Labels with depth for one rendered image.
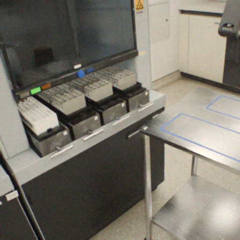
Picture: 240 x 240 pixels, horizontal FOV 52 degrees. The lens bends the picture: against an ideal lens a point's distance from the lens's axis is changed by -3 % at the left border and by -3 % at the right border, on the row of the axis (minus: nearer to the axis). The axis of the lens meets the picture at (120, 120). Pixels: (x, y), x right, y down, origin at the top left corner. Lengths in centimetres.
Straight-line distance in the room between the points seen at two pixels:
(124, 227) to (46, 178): 71
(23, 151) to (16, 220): 29
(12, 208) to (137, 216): 85
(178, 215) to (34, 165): 73
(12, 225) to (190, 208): 84
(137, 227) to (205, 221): 48
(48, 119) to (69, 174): 27
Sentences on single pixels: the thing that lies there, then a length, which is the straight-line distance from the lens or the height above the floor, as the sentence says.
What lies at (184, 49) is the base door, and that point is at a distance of 336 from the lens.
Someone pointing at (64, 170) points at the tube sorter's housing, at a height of 62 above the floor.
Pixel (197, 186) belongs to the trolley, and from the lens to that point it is 149.
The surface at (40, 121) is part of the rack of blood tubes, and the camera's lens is 101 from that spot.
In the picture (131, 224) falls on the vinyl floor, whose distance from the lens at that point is 166.
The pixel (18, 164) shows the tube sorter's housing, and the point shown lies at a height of 73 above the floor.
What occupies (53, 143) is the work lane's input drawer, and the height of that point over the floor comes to 77.
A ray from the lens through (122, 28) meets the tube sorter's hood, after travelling 118.
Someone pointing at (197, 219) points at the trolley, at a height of 28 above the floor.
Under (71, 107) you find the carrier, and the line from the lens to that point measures 111.
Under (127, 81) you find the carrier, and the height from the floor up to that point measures 85.
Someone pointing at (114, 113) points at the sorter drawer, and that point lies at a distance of 116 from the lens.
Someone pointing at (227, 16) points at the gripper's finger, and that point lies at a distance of 34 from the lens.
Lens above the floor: 134
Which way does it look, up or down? 31 degrees down
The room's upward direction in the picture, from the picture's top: 6 degrees counter-clockwise
